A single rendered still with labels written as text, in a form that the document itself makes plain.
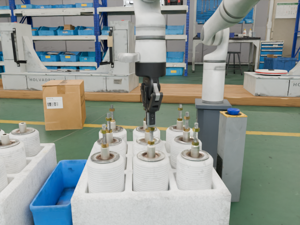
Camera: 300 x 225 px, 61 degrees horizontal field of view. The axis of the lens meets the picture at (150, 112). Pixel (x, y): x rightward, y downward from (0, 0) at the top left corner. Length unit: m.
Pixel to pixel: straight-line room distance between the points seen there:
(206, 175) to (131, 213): 0.21
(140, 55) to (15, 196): 0.48
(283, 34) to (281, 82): 4.37
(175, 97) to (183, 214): 1.95
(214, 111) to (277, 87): 1.68
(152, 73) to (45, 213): 0.47
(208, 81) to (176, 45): 7.86
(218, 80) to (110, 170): 0.63
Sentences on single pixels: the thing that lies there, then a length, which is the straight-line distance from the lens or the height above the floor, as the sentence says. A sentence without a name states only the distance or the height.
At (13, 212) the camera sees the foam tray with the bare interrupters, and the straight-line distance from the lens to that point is 0.78.
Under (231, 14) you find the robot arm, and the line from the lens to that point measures 0.91.
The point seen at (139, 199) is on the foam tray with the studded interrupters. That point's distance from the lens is 0.65.
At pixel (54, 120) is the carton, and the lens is 1.81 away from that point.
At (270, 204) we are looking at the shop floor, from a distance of 1.04.
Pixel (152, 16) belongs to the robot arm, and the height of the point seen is 0.59.
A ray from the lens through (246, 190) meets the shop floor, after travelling 1.09.
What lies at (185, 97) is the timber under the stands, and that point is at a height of 0.06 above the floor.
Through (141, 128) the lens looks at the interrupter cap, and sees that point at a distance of 0.91.
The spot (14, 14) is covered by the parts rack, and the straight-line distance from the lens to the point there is 6.37.
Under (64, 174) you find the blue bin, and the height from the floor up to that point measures 0.06.
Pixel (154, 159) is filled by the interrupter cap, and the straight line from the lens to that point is 0.66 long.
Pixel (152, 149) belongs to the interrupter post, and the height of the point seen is 0.27.
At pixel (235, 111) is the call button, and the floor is 0.33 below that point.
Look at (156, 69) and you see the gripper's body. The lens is 0.60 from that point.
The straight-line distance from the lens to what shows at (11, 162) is 0.85.
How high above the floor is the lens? 0.53
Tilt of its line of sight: 14 degrees down
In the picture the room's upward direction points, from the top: straight up
